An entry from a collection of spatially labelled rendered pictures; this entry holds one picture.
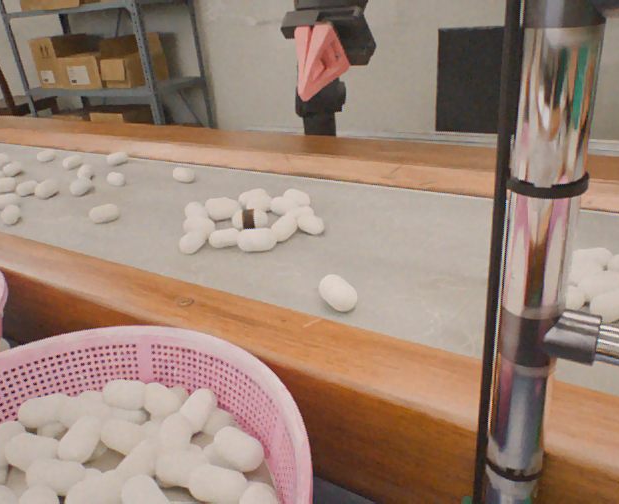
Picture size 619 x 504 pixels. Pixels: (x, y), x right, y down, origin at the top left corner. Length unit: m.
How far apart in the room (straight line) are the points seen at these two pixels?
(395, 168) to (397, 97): 2.05
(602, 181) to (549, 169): 0.43
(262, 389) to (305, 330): 0.05
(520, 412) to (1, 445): 0.29
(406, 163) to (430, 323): 0.30
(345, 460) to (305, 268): 0.19
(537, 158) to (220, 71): 3.07
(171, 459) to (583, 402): 0.22
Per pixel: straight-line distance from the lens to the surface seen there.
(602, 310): 0.41
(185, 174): 0.74
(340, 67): 0.67
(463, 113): 2.58
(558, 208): 0.19
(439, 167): 0.65
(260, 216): 0.56
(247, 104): 3.16
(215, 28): 3.20
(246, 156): 0.78
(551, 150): 0.18
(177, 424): 0.34
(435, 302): 0.42
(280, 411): 0.30
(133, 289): 0.44
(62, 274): 0.50
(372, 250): 0.50
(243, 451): 0.31
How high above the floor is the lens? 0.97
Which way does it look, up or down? 26 degrees down
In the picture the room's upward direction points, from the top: 6 degrees counter-clockwise
